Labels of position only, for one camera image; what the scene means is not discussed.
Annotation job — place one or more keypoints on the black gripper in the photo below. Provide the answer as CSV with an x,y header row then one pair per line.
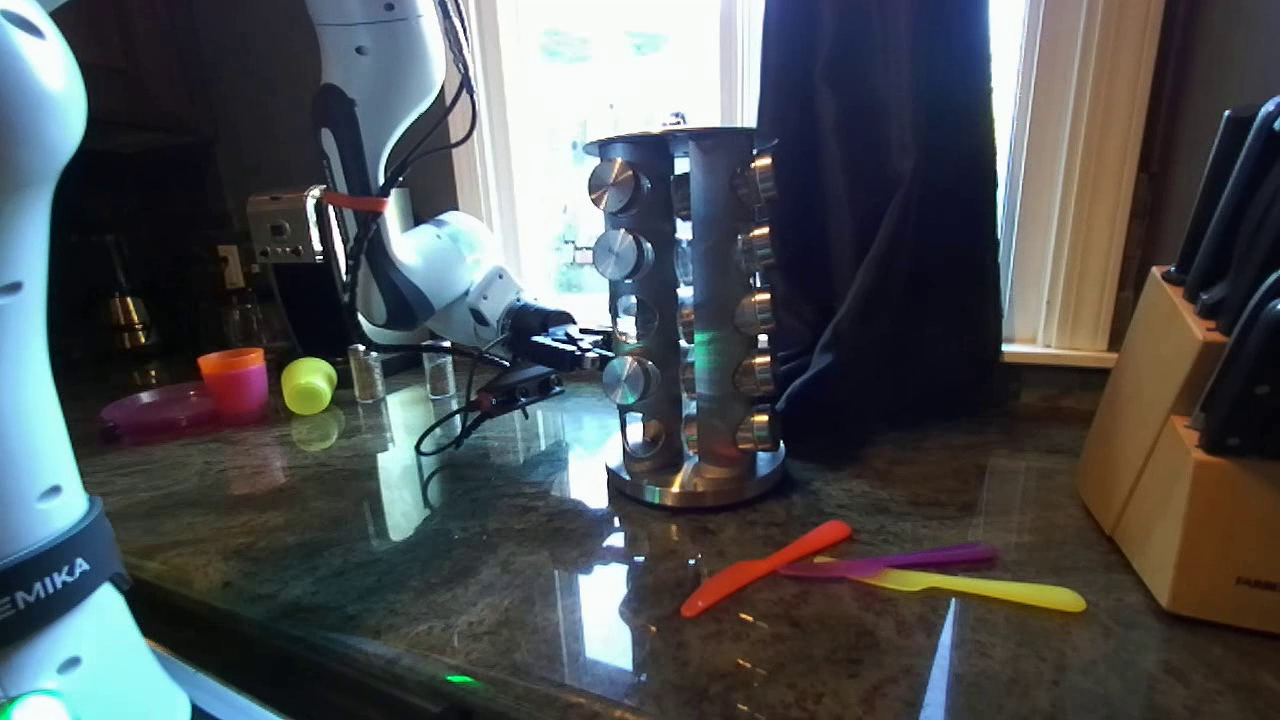
x,y
544,337

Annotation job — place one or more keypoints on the glass pepper jar steel cap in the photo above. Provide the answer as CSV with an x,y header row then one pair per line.
x,y
367,376
436,374

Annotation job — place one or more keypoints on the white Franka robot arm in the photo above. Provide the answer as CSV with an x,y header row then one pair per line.
x,y
42,202

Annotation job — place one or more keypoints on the steel revolving spice rack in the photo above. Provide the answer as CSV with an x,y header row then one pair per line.
x,y
704,265

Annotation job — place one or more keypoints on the white framed window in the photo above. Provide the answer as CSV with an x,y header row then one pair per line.
x,y
603,67

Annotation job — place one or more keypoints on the spice jar steel cap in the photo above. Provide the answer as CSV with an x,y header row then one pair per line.
x,y
623,254
631,387
758,374
614,185
758,431
758,308
758,248
758,174

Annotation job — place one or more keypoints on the orange plastic knife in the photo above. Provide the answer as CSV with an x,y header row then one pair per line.
x,y
761,568

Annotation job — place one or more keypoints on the yellow green plastic cup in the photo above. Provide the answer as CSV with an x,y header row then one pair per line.
x,y
310,387

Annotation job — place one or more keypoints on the dark curtain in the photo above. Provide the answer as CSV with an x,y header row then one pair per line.
x,y
881,242

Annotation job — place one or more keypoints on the orange pink plastic cup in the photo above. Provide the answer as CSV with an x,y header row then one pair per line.
x,y
235,387

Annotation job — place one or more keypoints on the purple plastic knife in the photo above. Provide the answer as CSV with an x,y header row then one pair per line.
x,y
923,556

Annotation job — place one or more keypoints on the pink plastic plate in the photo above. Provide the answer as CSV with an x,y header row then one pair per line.
x,y
155,412

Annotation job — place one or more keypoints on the yellow plastic knife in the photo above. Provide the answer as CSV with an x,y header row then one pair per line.
x,y
986,589

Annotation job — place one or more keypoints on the wooden knife block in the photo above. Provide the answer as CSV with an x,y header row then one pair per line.
x,y
1175,506

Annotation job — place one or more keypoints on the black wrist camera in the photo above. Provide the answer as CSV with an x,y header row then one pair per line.
x,y
522,387

